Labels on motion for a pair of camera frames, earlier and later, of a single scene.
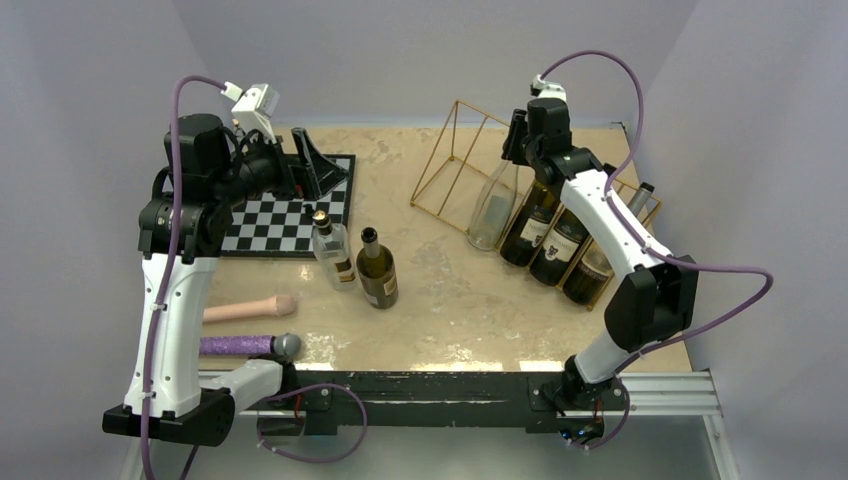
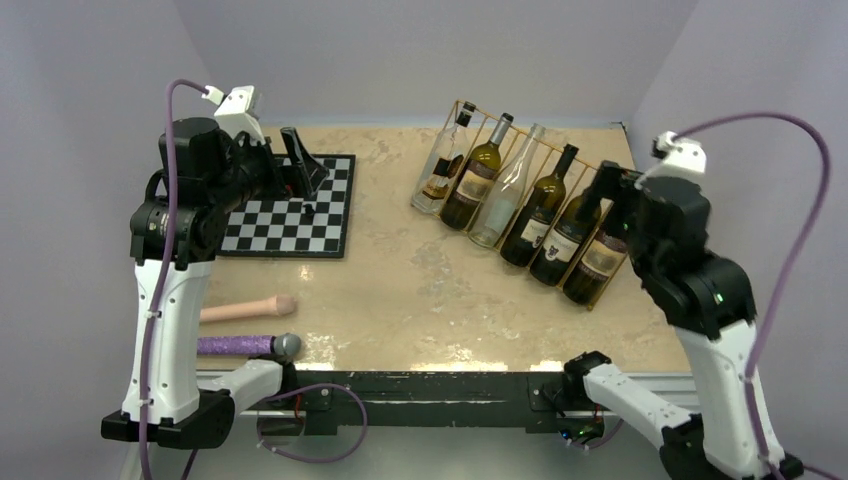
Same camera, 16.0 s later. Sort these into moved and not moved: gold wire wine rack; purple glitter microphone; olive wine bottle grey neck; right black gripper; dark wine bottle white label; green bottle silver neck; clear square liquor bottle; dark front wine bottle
Moved: clear square liquor bottle; right black gripper; green bottle silver neck
Not moved: purple glitter microphone; olive wine bottle grey neck; gold wire wine rack; dark front wine bottle; dark wine bottle white label
